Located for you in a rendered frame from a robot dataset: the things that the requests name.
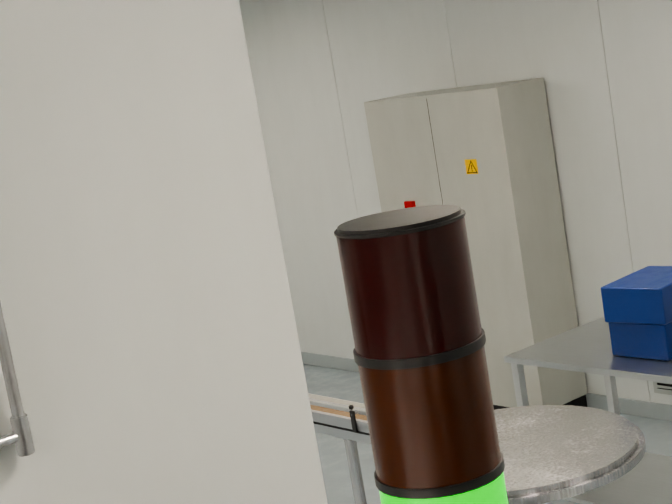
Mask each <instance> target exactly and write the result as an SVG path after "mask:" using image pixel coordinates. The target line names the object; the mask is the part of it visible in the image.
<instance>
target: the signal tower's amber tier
mask: <svg viewBox="0 0 672 504"><path fill-rule="evenodd" d="M358 369H359V375H360V381H361V387H362V393H363V399H364V405H365V411H366V416H367V422H368V428H369V434H370V440H371V446H372V452H373V458H374V464H375V470H376V476H377V478H378V479H379V480H380V481H381V482H382V483H384V484H386V485H389V486H393V487H398V488H406V489H427V488H438V487H444V486H450V485H455V484H459V483H463V482H466V481H469V480H472V479H475V478H478V477H480V476H482V475H484V474H486V473H488V472H490V471H491V470H493V469H494V468H495V467H496V466H497V465H498V464H499V463H500V461H501V453H500V446H499V440H498V433H497V426H496V420H495V413H494V407H493V400H492V394H491V387H490V380H489V374H488V367H487V361H486V354H485V347H484V346H483V347H482V348H481V349H479V350H478V351H476V352H474V353H472V354H470V355H467V356H465V357H462V358H459V359H456V360H452V361H449V362H445V363H441V364H436V365H431V366H425V367H419V368H410V369H398V370H377V369H368V368H364V367H361V366H359V365H358Z"/></svg>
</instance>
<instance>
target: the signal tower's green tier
mask: <svg viewBox="0 0 672 504"><path fill-rule="evenodd" d="M379 493H380V499H381V504H508V499H507V492H506V486H505V479H504V472H503V473H502V474H501V475H500V476H499V477H498V478H497V479H495V480H494V481H492V482H490V483H489V484H487V485H485V486H482V487H480V488H477V489H475V490H472V491H468V492H465V493H461V494H457V495H453V496H447V497H440V498H430V499H406V498H398V497H393V496H389V495H387V494H384V493H382V492H381V491H379Z"/></svg>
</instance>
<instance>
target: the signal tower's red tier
mask: <svg viewBox="0 0 672 504"><path fill-rule="evenodd" d="M336 239H337V245H338V251H339V257H340V263H341V269H342V274H343V280H344V286H345V292H346V298H347V304H348V310H349V316H350V322H351V328H352V334H353V340H354V345H355V351H356V353H357V354H358V355H359V356H361V357H364V358H369V359H380V360H393V359H407V358H416V357H422V356H428V355H433V354H438V353H442V352H446V351H450V350H453V349H456V348H459V347H462V346H465V345H467V344H469V343H471V342H473V341H475V340H477V339H478V338H479V337H480V336H481V335H482V328H481V321H480V315H479V308H478V301H477V295H476V288H475V282H474V275H473V269H472V262H471V255H470V249H469V242H468V236H467V229H466V222H465V216H464V217H463V218H461V219H459V220H457V221H454V222H452V223H449V224H446V225H443V226H440V227H436V228H432V229H428V230H424V231H419V232H414V233H409V234H403V235H396V236H389V237H381V238H370V239H345V238H338V237H336Z"/></svg>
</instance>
